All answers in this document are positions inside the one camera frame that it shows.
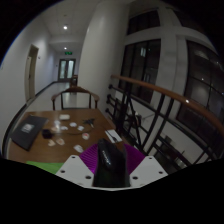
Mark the small red-white sticker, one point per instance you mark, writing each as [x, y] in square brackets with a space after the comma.
[86, 136]

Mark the green mouse pad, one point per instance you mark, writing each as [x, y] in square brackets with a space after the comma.
[45, 166]

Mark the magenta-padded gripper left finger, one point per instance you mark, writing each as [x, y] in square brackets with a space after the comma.
[75, 170]

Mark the black closed laptop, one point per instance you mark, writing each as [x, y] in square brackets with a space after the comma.
[28, 131]

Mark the small black box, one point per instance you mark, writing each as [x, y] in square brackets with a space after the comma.
[46, 133]

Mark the large dark window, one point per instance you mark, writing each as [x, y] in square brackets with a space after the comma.
[203, 86]

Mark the small cream sticker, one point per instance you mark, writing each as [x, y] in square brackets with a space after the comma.
[51, 143]

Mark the wooden armchair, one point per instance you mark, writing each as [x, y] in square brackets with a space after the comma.
[75, 90]

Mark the white notepad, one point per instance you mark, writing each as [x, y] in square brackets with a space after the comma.
[114, 135]

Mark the small pink sticker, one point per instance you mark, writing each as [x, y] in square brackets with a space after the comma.
[55, 129]

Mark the tall dark window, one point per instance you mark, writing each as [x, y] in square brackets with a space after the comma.
[140, 70]

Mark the small dark transom window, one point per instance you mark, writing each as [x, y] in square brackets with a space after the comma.
[143, 21]

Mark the black railing with wooden handrail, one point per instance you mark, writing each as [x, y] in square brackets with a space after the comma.
[156, 89]

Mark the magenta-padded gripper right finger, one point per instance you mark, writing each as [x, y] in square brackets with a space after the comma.
[148, 170]

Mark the small orange sticker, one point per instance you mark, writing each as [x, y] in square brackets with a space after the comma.
[60, 141]

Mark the pale side door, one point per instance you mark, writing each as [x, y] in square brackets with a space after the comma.
[31, 73]

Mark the black vertical computer mouse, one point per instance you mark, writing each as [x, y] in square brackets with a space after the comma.
[110, 165]

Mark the green exit sign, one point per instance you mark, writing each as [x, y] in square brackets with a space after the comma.
[68, 53]

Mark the small white sticker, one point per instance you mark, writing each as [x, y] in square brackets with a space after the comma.
[73, 124]
[57, 122]
[64, 127]
[78, 148]
[80, 128]

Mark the flat white box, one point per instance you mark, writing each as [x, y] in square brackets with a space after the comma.
[64, 117]

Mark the glass double door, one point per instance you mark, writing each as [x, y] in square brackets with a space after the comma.
[67, 70]

